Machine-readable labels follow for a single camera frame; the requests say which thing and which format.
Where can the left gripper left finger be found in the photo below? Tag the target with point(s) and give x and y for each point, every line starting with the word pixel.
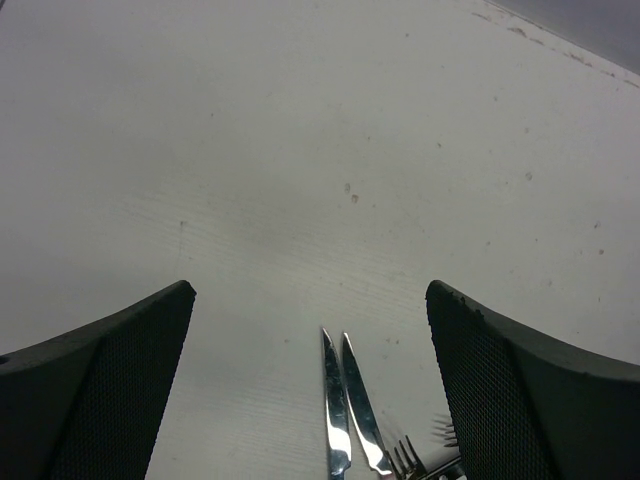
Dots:
pixel 88 404

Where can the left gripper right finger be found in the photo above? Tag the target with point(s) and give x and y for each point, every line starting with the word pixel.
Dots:
pixel 525 405

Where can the black handled fork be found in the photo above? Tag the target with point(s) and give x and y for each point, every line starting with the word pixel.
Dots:
pixel 446 462

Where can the pink handled knife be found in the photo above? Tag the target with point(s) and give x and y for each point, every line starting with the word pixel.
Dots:
pixel 362 413

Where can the black handled knife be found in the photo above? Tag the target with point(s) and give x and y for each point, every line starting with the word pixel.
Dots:
pixel 339 449

